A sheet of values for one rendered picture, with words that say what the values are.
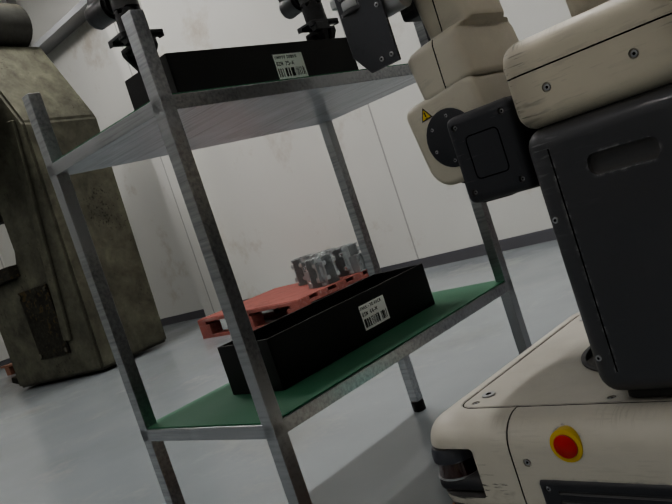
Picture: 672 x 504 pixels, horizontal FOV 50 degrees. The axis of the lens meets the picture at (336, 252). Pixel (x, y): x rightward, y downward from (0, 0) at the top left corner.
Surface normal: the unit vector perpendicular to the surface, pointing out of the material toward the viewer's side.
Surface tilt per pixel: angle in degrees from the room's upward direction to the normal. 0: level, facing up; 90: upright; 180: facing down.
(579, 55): 90
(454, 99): 90
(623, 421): 39
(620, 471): 90
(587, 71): 90
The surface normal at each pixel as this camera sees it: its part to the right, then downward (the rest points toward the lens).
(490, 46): 0.63, -0.31
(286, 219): -0.64, 0.26
